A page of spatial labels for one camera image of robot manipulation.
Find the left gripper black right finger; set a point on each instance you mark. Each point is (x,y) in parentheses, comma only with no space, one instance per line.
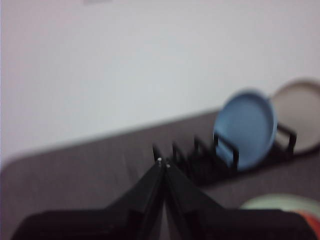
(185,195)

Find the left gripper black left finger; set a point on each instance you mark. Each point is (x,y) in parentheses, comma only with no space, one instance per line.
(145,192)

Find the green plate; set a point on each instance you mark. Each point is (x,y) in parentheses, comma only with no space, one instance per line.
(270,202)

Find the red apple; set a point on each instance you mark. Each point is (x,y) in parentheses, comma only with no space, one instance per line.
(313,220)

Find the black plate rack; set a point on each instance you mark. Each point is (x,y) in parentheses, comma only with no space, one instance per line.
(200,172)

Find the blue plate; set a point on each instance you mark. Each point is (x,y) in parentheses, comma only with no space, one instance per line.
(245,125)

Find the beige plate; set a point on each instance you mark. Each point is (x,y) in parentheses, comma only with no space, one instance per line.
(300,112)

